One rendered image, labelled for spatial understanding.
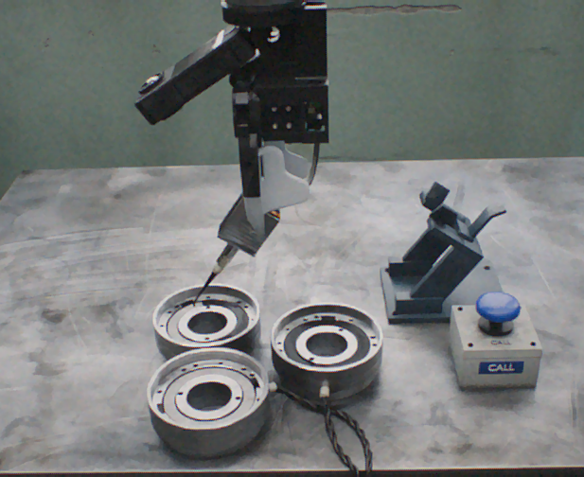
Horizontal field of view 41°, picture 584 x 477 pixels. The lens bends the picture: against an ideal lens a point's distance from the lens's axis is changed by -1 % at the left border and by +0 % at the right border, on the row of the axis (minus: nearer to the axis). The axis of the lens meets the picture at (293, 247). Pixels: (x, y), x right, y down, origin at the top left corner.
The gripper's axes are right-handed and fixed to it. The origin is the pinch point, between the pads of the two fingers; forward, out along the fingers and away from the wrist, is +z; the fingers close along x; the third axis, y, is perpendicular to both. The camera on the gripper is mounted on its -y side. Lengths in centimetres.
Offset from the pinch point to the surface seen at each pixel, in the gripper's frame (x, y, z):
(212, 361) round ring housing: -9.3, -4.0, 10.1
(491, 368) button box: -10.5, 21.4, 10.8
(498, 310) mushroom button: -8.5, 21.9, 5.9
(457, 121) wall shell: 154, 50, 53
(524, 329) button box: -7.7, 24.8, 8.7
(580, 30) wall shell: 153, 82, 27
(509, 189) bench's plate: 29.6, 32.4, 13.1
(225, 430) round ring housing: -18.9, -1.9, 9.6
